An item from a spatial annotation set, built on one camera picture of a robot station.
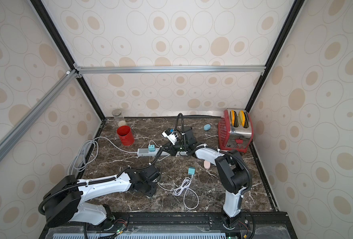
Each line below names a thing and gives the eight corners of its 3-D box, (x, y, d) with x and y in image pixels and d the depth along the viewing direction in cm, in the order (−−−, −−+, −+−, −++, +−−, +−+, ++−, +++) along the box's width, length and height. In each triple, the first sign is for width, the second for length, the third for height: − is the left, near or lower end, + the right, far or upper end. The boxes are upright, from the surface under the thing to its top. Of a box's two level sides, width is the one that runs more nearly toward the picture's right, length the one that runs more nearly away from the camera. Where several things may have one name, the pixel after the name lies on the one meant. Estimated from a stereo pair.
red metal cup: (120, 146, 105) (114, 136, 96) (123, 136, 111) (118, 125, 102) (132, 146, 105) (128, 136, 96) (135, 136, 111) (131, 125, 102)
